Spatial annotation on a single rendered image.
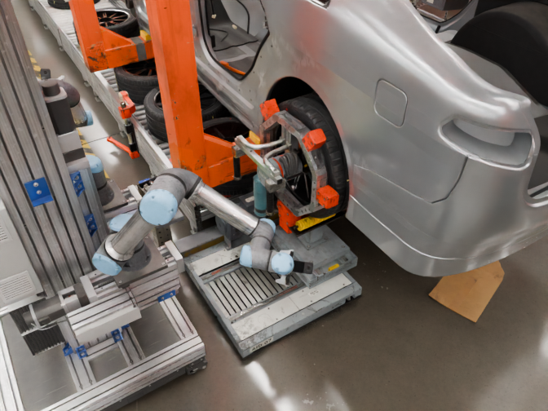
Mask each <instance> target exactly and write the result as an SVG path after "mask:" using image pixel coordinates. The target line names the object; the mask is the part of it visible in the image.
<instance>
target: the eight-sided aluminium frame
mask: <svg viewBox="0 0 548 411"><path fill-rule="evenodd" d="M278 124H281V125H282V126H283V127H285V128H286V130H288V131H290V132H291V134H292V135H294V136H295V137H296V138H297V139H298V141H299V143H300V146H301V148H302V150H303V153H304V156H305V158H306V160H307V164H308V165H309V168H310V170H311V173H312V195H311V204H309V205H302V204H301V203H300V202H299V201H298V200H297V199H296V198H295V197H294V196H293V195H292V194H291V193H290V192H289V191H288V190H287V189H286V188H282V189H280V190H277V191H275V192H274V193H275V195H276V197H277V198H279V199H280V200H281V201H282V202H283V204H284V205H285V206H286V207H287V208H288V209H289V210H290V211H291V212H292V213H293V214H294V215H295V216H296V217H299V216H301V215H304V214H309V213H313V212H315V211H317V210H320V209H322V208H324V207H323V206H322V205H321V204H320V203H319V202H318V201H317V200H316V190H317V189H318V188H322V187H324V186H326V180H327V178H328V177H327V171H326V167H325V165H324V163H323V161H322V159H321V156H320V154H319V151H318V149H315V150H312V151H310V152H308V151H307V150H306V148H305V145H304V144H303V142H302V139H303V137H304V136H305V135H306V134H307V132H309V131H310V130H309V129H308V128H307V127H305V125H304V124H302V123H301V122H300V121H298V120H297V119H296V118H294V117H293V116H292V115H290V114H289V112H286V111H285V110H283V111H280V112H278V113H274V114H272V116H271V117H269V118H268V119H267V120H266V121H265V122H264V123H263V124H261V126H260V129H259V131H260V144H266V143H270V142H272V130H273V128H274V127H275V126H277V125H278ZM271 151H272V147H271V148H265V149H261V150H260V157H261V158H262V159H263V157H264V156H265V155H266V154H267V153H268V152H271ZM313 158H314V159H313ZM314 160H315V161H314Z"/></svg>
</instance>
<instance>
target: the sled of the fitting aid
mask: <svg viewBox="0 0 548 411"><path fill-rule="evenodd" d="M271 245H272V247H273V248H274V249H275V250H276V251H277V252H279V253H280V251H281V250H290V249H289V248H288V247H287V246H286V245H285V244H284V242H283V241H282V240H281V239H280V238H279V237H278V236H277V235H276V234H275V235H274V237H273V238H272V243H271ZM357 260H358V257H357V256H356V255H355V254H354V253H353V252H352V251H351V250H350V251H349V253H348V254H345V255H343V256H342V257H340V258H338V259H335V260H333V261H331V262H329V263H327V264H325V265H323V266H321V267H318V268H317V269H315V270H313V271H312V274H305V273H298V272H295V273H296V274H297V275H298V276H299V278H300V279H301V280H302V281H303V282H304V283H305V285H306V286H307V287H308V288H309V289H311V288H313V287H315V286H317V285H319V284H321V283H323V282H325V281H327V280H329V279H331V278H333V277H335V276H337V275H339V274H341V273H343V272H345V271H347V270H349V269H351V268H353V267H355V266H356V265H357Z"/></svg>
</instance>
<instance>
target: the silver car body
mask: <svg viewBox="0 0 548 411"><path fill-rule="evenodd" d="M189 4H190V12H191V20H192V34H193V41H194V50H195V57H196V65H197V79H198V81H199V82H201V83H202V84H203V85H204V87H205V88H206V89H207V90H208V91H209V92H210V93H211V94H212V95H213V96H214V97H215V98H216V99H217V100H218V101H219V102H220V103H221V104H222V105H223V106H224V107H226V108H227V109H228V110H229V111H230V112H231V113H232V114H233V115H234V116H235V117H237V118H238V119H239V120H240V121H241V122H242V123H243V124H244V125H245V126H247V127H248V128H249V129H250V130H251V131H252V132H253V133H254V134H256V135H257V136H258V137H259V138H260V131H259V129H260V126H261V124H262V113H261V111H260V108H259V105H260V104H261V103H262V102H264V99H265V96H266V94H267V90H268V88H269V87H270V85H271V84H272V83H273V82H274V81H275V80H276V79H277V78H278V77H280V76H283V75H294V76H297V77H300V78H302V79H303V80H304V81H306V82H307V83H308V84H310V85H311V86H312V87H313V88H314V89H315V90H316V92H317V93H318V94H319V95H320V97H321V98H322V99H323V100H324V102H325V104H326V106H327V107H328V109H329V111H330V112H331V114H332V116H333V118H334V121H335V123H336V125H337V128H338V131H339V134H340V135H341V138H342V143H343V146H344V149H345V153H346V156H347V164H348V170H349V178H350V201H349V207H348V211H347V216H346V218H347V219H348V220H349V221H350V222H352V223H353V224H354V225H355V226H356V227H357V228H358V229H359V230H360V231H362V232H363V233H364V234H365V235H366V236H367V237H368V238H369V239H370V240H371V241H372V242H373V243H374V244H375V245H376V246H377V247H378V248H380V249H381V250H382V251H383V252H384V253H385V254H386V255H387V256H388V257H390V258H391V259H392V260H393V261H394V262H395V263H396V264H398V265H399V266H400V267H402V268H403V269H404V270H405V271H407V272H410V273H412V274H414V275H418V276H430V277H437V276H451V275H456V274H459V273H463V272H468V271H471V270H474V269H476V268H479V267H483V266H486V265H488V264H490V263H494V262H496V261H497V260H500V259H503V258H505V257H506V256H509V255H511V254H513V253H515V252H517V251H519V250H521V249H523V248H525V247H527V246H528V245H531V244H532V243H534V242H536V241H538V240H540V239H542V238H543V237H544V236H547V235H548V0H470V1H469V3H468V4H467V5H466V6H465V7H464V8H463V9H462V10H460V11H459V12H458V13H457V14H456V15H454V16H453V17H451V18H450V19H447V20H444V21H441V22H440V21H438V20H435V19H432V18H431V17H428V16H426V15H423V14H421V13H418V11H417V10H416V9H415V7H414V6H413V5H412V3H411V2H410V1H409V0H189Z"/></svg>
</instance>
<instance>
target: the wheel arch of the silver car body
mask: <svg viewBox="0 0 548 411"><path fill-rule="evenodd" d="M315 91H316V90H315V89H314V88H313V87H312V86H311V85H310V84H308V83H307V82H306V81H304V80H303V79H302V78H300V77H297V76H294V75H283V76H280V77H278V78H277V79H276V80H275V81H274V82H273V83H272V84H271V85H270V87H269V88H268V90H267V94H266V96H265V99H264V101H267V100H270V99H275V100H276V103H277V105H278V104H280V103H281V102H283V101H286V100H289V99H293V98H296V97H299V96H302V95H306V94H309V93H312V92H315ZM316 93H317V92H316ZM317 94H318V93H317ZM318 95H319V94H318ZM319 96H320V95H319ZM320 98H321V97H320ZM321 99H322V98H321ZM323 102H324V100H323ZM324 103H325V102H324ZM325 106H326V104H325ZM326 107H327V106H326ZM327 108H328V107H327ZM328 110H329V109H328ZM349 201H350V178H349V200H348V207H349ZM348 207H347V211H348ZM346 216H347V212H346ZM346 216H345V217H346Z"/></svg>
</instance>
